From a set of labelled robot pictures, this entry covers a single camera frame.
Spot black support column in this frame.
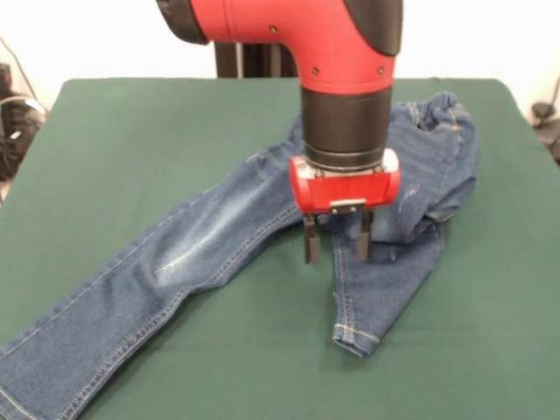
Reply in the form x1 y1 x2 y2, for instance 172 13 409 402
213 41 301 80

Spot dark green table cloth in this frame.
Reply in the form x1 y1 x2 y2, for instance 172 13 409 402
0 77 560 420

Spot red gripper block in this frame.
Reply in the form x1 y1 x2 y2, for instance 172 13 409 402
287 148 402 265

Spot black equipment pile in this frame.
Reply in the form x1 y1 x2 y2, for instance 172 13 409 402
0 63 47 180

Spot blue denim jeans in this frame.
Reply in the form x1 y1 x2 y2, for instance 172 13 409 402
0 90 480 420

